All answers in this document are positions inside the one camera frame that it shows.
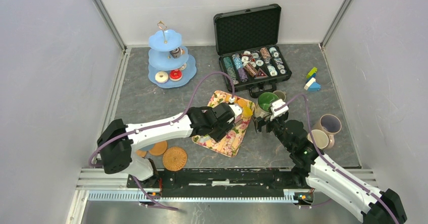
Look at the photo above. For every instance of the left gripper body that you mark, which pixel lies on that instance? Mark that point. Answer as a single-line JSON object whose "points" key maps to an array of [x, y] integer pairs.
{"points": [[219, 130]]}

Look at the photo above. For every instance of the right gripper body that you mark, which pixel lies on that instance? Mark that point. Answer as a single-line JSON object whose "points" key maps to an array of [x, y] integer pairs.
{"points": [[274, 122]]}

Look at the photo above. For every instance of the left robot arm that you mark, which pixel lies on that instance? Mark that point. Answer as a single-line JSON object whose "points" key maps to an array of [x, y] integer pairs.
{"points": [[118, 143]]}

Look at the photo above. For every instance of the green-inside floral mug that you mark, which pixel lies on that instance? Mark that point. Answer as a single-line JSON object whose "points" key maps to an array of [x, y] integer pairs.
{"points": [[263, 104]]}

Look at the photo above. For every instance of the yellow mug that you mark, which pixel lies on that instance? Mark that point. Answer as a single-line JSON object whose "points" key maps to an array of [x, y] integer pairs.
{"points": [[319, 137]]}

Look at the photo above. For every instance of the blue three-tier cake stand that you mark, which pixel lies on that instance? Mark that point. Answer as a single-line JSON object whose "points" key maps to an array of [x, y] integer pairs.
{"points": [[160, 59]]}

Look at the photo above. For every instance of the red glazed donut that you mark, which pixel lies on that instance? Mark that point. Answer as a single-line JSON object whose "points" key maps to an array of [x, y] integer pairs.
{"points": [[175, 75]]}

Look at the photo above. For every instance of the silver serving tongs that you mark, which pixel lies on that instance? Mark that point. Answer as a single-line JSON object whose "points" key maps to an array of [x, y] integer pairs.
{"points": [[205, 138]]}

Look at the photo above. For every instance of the floral rectangular tray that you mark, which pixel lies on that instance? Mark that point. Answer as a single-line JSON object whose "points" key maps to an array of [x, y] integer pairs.
{"points": [[230, 144]]}

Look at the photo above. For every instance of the cork coaster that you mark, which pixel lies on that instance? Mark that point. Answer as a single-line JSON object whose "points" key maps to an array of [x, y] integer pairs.
{"points": [[159, 148]]}

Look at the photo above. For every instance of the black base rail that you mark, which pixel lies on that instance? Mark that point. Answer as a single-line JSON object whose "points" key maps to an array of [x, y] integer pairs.
{"points": [[273, 177]]}

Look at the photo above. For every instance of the colourful toy block stack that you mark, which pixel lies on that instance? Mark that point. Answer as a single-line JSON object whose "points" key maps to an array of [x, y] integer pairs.
{"points": [[311, 83]]}

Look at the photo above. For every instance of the beige mug purple inside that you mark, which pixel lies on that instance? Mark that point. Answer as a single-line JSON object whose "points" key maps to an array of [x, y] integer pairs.
{"points": [[331, 125]]}

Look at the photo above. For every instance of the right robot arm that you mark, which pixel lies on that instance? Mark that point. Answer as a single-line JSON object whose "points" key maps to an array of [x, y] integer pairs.
{"points": [[315, 169]]}

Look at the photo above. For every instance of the white glazed donut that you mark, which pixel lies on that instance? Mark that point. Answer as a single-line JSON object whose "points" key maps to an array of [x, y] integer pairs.
{"points": [[161, 77]]}

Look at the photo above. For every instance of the chocolate sprinkled donut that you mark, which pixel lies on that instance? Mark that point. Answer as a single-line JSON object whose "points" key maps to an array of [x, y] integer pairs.
{"points": [[183, 67]]}

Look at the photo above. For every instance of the small beige cup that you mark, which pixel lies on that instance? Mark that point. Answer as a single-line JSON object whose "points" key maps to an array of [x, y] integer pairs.
{"points": [[280, 94]]}

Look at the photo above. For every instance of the round orange biscuit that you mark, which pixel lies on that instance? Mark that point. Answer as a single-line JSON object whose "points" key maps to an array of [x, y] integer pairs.
{"points": [[241, 102]]}

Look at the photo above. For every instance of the blue smiley coaster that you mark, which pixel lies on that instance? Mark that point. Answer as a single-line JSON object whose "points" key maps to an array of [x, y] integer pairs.
{"points": [[147, 148]]}

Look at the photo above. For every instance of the chocolate swirl cake roll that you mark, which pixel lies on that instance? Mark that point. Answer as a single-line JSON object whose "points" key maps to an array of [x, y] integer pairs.
{"points": [[176, 53]]}

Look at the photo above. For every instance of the woven rattan coaster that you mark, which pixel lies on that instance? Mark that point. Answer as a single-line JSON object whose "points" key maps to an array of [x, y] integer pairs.
{"points": [[174, 158]]}

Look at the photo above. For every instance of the black poker chip case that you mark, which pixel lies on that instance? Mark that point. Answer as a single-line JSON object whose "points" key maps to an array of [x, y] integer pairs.
{"points": [[246, 42]]}

